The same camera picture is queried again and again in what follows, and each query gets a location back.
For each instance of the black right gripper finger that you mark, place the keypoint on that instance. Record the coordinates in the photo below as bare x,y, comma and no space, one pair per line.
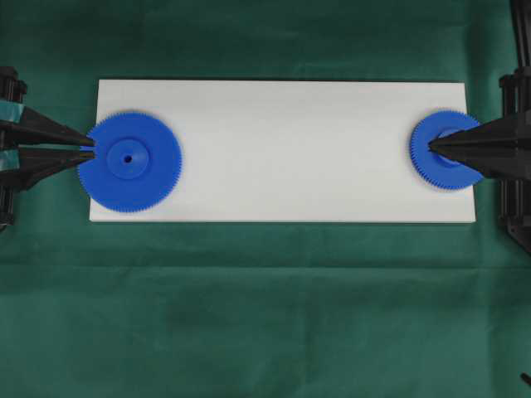
495,163
499,132

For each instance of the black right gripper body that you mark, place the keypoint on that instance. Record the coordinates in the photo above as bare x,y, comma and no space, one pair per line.
515,185

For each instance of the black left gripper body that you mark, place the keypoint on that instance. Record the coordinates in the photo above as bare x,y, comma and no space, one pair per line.
12,93

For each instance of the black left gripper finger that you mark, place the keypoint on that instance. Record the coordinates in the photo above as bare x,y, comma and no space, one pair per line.
37,164
34,128

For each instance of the small blue gear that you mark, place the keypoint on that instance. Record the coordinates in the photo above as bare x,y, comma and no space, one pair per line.
441,172

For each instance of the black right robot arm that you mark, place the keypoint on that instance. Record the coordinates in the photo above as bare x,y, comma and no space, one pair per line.
520,14

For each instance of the large blue gear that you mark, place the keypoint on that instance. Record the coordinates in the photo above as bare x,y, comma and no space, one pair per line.
138,162

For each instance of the green table cloth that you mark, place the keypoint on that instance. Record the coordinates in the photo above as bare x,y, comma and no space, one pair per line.
273,310

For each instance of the white rectangular board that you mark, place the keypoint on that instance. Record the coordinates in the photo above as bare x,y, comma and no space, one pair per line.
292,151

